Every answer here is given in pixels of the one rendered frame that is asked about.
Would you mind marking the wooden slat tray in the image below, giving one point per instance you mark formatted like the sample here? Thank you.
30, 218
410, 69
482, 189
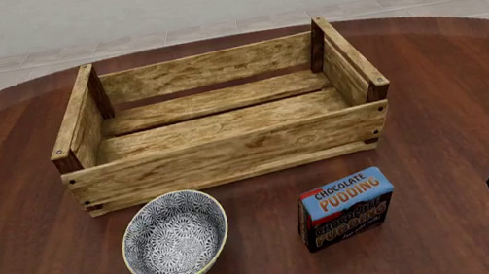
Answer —
227, 154

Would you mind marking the chocolate pudding box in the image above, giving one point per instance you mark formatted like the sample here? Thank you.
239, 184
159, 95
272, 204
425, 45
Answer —
344, 207

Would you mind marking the patterned blue-white bowl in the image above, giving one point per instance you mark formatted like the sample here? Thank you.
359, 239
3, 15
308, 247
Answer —
176, 238

